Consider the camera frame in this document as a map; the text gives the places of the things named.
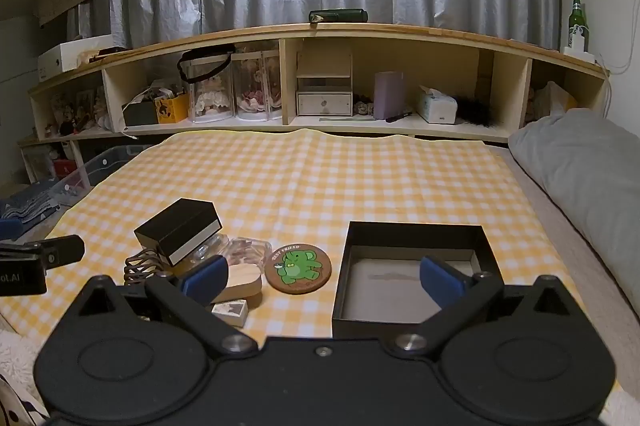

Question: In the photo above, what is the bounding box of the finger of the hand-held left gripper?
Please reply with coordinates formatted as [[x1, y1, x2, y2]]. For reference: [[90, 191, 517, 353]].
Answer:
[[0, 234, 86, 268]]

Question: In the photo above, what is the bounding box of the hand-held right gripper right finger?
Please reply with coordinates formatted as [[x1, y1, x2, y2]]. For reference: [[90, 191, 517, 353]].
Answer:
[[389, 255, 577, 358]]

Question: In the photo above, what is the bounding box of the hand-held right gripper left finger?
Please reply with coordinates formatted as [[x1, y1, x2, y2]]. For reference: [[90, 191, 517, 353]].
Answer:
[[74, 255, 258, 357]]

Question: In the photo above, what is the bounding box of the clear case of dark nails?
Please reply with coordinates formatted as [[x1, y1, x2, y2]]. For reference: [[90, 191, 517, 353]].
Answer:
[[186, 233, 232, 265]]

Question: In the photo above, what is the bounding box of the small white stamp block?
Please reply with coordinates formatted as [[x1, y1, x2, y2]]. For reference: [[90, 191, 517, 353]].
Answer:
[[210, 298, 250, 328]]

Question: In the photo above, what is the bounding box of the oval wooden block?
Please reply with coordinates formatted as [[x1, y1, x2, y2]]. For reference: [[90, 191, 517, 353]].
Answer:
[[219, 263, 264, 307]]

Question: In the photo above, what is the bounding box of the black cardboard box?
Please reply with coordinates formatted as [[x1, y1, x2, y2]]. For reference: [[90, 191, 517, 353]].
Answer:
[[332, 221, 504, 338]]

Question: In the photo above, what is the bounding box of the clear case of pink nails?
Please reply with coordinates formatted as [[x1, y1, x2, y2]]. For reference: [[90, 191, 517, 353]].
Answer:
[[226, 236, 272, 267]]

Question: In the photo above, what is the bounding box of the small black and white box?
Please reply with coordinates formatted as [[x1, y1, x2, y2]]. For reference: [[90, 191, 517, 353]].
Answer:
[[133, 198, 222, 267]]

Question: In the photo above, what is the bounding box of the brown hair claw clip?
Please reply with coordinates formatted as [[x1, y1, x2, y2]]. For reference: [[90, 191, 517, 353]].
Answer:
[[122, 250, 173, 287]]

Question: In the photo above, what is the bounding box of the round cork elephant coaster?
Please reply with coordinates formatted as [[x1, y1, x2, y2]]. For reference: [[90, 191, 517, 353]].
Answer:
[[264, 243, 332, 295]]

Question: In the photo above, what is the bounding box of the blue patterned cloth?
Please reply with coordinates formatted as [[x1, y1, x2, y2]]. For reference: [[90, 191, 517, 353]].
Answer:
[[0, 190, 67, 227]]

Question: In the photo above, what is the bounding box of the white fluffy rug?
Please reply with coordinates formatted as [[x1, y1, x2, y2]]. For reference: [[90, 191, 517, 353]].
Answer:
[[0, 325, 52, 407]]

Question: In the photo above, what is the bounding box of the clear plastic storage bin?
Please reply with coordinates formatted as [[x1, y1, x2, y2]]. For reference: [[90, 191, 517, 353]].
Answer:
[[49, 144, 152, 207]]

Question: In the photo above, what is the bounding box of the beige bed sheet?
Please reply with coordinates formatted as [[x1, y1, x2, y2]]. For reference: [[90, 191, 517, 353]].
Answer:
[[485, 143, 640, 426]]

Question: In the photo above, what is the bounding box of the group of small figurines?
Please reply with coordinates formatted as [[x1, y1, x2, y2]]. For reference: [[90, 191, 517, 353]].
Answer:
[[46, 86, 109, 137]]

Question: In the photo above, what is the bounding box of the yellow checked cloth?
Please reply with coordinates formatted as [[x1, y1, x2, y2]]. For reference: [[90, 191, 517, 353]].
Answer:
[[0, 128, 596, 347]]

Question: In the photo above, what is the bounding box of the dark green box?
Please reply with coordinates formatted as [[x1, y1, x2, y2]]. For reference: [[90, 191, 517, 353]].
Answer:
[[122, 102, 160, 127]]

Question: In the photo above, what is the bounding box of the white tissue box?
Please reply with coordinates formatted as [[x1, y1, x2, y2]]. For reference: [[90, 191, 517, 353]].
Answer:
[[415, 86, 459, 125]]

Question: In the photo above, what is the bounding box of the black feather duster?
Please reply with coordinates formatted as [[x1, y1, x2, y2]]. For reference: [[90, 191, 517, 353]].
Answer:
[[452, 92, 502, 129]]

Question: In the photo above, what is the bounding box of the yellow box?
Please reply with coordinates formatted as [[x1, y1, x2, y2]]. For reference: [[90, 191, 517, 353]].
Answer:
[[154, 92, 191, 125]]

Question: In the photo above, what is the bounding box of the grey pillow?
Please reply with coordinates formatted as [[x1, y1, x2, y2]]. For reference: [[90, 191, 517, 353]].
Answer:
[[507, 108, 640, 317]]

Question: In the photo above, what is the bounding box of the pile of small trinkets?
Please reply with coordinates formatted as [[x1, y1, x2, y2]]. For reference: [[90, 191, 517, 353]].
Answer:
[[131, 80, 187, 104]]

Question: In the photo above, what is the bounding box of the purple box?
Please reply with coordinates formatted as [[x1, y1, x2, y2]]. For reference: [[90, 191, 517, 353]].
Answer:
[[373, 71, 405, 121]]

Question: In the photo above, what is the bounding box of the clear doll display case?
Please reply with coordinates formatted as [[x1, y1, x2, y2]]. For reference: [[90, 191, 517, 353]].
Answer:
[[262, 50, 284, 117], [232, 52, 272, 121]]

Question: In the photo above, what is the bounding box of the white cardboard box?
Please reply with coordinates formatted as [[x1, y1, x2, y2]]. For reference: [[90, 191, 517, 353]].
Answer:
[[37, 34, 116, 82]]

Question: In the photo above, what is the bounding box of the white mini drawer organiser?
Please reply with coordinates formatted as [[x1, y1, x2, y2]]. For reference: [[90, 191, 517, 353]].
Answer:
[[295, 50, 354, 117]]

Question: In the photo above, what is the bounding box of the long wooden shelf unit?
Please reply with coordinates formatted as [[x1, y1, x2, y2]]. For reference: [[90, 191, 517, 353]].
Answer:
[[17, 22, 612, 187]]

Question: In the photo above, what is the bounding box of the white power strip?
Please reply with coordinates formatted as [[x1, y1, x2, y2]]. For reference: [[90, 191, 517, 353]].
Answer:
[[562, 46, 599, 64]]

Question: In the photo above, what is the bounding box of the dark glass bottle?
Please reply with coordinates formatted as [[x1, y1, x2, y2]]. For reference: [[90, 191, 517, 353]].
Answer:
[[308, 8, 370, 25]]

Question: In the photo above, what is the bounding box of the green glass bottle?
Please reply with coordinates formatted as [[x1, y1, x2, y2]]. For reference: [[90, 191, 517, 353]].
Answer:
[[568, 0, 590, 53]]

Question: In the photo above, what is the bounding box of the pile of hair ties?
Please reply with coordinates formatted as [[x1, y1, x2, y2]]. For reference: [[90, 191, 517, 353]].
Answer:
[[352, 94, 376, 117]]

